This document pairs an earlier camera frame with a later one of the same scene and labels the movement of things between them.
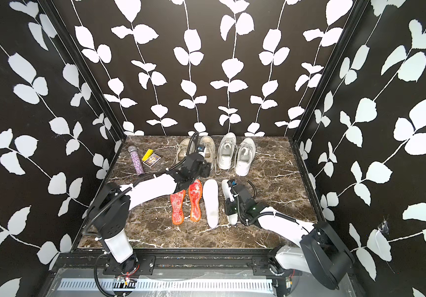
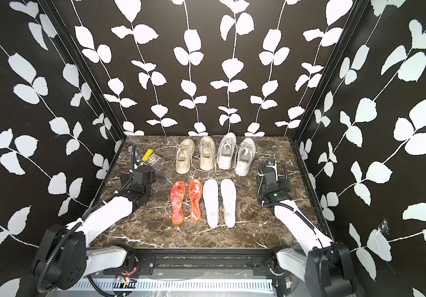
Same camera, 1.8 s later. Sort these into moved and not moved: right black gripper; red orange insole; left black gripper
Moved: left black gripper; right black gripper
Not moved: red orange insole
